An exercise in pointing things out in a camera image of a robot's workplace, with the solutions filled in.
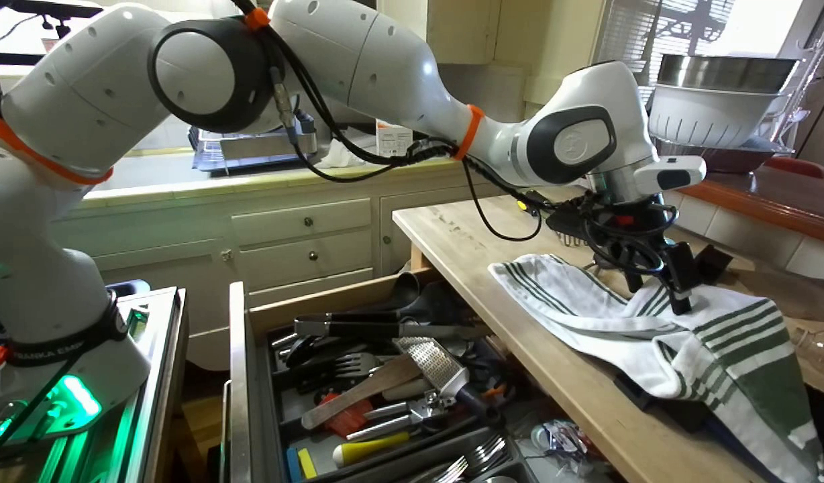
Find yellow handled peeler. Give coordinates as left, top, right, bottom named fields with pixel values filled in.
left=329, top=430, right=415, bottom=469

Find wooden spatula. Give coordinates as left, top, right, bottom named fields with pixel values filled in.
left=299, top=351, right=425, bottom=436

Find long black handled utensil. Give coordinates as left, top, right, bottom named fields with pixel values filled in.
left=290, top=314, right=485, bottom=345

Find blue yellow small tool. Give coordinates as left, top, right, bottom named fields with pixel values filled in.
left=285, top=444, right=323, bottom=483

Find red dish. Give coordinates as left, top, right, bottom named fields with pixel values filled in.
left=756, top=157, right=824, bottom=184

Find open wooden utensil drawer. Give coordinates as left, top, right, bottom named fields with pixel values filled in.
left=219, top=267, right=627, bottom=483

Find small black block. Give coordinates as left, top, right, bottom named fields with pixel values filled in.
left=686, top=241, right=736, bottom=291

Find crumpled plastic bag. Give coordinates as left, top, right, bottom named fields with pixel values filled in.
left=527, top=417, right=595, bottom=463

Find cream upper wall cabinet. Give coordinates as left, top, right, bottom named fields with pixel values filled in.
left=399, top=0, right=502, bottom=67

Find brown wooden bar shelf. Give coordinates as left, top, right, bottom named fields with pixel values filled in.
left=669, top=143, right=824, bottom=251

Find clear plastic wrap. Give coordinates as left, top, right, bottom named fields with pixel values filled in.
left=788, top=319, right=824, bottom=379

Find metal mixing bowl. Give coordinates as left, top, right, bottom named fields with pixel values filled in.
left=654, top=51, right=803, bottom=95

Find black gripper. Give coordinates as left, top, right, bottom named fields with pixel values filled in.
left=595, top=197, right=704, bottom=318

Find gray cutlery tray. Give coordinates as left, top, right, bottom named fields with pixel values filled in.
left=278, top=413, right=540, bottom=483

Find white green striped towel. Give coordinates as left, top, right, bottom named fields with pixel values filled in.
left=485, top=252, right=824, bottom=483

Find white handled kitchen tool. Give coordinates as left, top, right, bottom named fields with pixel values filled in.
left=399, top=335, right=498, bottom=420

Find red kitchen tool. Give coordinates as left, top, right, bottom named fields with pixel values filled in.
left=316, top=392, right=379, bottom=440

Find wooden kitchen island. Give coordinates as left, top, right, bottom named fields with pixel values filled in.
left=390, top=186, right=824, bottom=483

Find cream kitchen base cabinet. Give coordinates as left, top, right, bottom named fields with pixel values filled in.
left=56, top=157, right=520, bottom=373

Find silver serving fork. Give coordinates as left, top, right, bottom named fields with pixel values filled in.
left=313, top=350, right=379, bottom=384

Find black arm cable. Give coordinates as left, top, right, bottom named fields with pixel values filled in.
left=234, top=0, right=566, bottom=248

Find black camera stand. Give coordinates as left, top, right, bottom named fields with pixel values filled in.
left=0, top=0, right=104, bottom=71

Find silver tongs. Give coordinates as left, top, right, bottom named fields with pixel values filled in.
left=409, top=436, right=512, bottom=483

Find metal robot mounting table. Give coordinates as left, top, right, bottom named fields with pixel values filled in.
left=0, top=280, right=190, bottom=483

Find white colander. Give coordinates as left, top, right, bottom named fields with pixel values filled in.
left=647, top=82, right=780, bottom=151

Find metal wire rack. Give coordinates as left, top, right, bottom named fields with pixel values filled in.
left=748, top=0, right=824, bottom=151

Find orange cable strap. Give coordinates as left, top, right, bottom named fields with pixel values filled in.
left=241, top=6, right=274, bottom=35
left=0, top=107, right=116, bottom=189
left=453, top=102, right=485, bottom=163

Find dark metal baking pan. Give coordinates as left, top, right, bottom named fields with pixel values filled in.
left=694, top=143, right=775, bottom=174

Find black plastic ladle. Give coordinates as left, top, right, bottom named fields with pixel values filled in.
left=387, top=271, right=472, bottom=330

